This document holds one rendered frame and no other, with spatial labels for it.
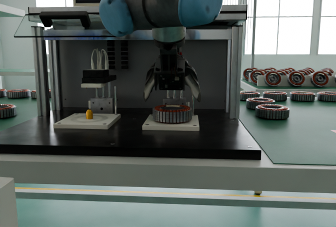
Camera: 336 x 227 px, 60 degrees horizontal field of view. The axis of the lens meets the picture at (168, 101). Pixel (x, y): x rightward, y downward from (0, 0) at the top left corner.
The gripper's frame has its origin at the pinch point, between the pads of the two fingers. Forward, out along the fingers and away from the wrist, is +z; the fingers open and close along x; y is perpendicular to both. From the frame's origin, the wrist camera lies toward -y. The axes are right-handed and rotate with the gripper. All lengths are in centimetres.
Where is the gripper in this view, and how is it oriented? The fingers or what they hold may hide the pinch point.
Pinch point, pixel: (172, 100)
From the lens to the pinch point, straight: 80.1
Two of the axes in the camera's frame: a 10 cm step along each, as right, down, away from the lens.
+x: 10.0, 0.1, -0.7
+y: -0.6, 6.3, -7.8
